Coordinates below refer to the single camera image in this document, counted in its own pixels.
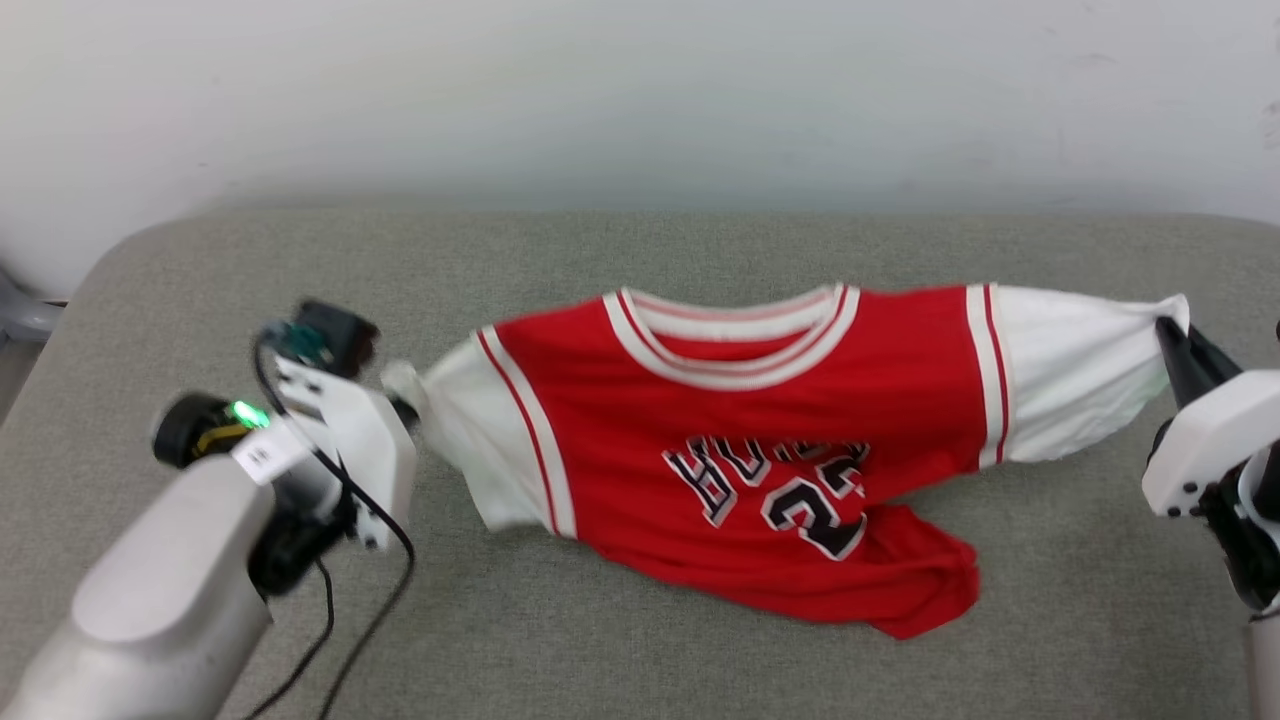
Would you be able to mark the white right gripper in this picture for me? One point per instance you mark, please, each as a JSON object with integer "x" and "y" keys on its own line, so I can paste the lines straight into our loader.
{"x": 1215, "y": 435}

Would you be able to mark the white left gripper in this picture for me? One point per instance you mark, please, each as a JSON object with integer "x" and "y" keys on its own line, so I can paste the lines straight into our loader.
{"x": 365, "y": 440}

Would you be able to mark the red and white basketball jersey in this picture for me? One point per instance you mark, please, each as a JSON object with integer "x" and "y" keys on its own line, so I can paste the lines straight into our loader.
{"x": 760, "y": 400}

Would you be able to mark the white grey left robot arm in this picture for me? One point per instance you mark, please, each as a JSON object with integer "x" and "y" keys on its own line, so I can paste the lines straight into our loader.
{"x": 160, "y": 590}

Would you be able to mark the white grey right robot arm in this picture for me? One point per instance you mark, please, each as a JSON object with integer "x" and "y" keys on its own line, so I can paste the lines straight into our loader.
{"x": 1240, "y": 550}

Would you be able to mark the grey fabric sofa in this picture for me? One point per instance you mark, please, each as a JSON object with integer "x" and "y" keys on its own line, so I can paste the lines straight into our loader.
{"x": 640, "y": 250}

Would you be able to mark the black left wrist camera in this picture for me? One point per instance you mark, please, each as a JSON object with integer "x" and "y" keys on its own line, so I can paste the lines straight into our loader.
{"x": 340, "y": 335}

